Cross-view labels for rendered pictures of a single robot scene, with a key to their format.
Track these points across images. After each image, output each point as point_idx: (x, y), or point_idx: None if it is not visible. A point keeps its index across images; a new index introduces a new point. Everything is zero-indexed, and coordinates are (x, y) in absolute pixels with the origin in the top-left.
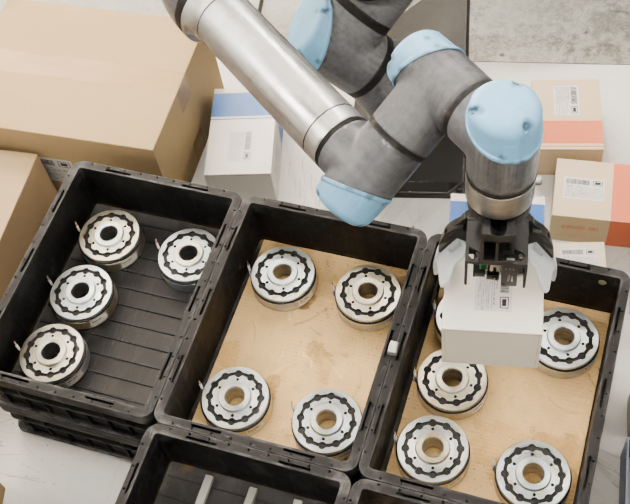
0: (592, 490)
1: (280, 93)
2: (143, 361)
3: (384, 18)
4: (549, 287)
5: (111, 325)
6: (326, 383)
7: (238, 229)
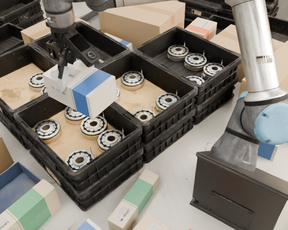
0: (45, 176)
1: None
2: None
3: (242, 117)
4: (51, 77)
5: (182, 67)
6: (123, 102)
7: (184, 82)
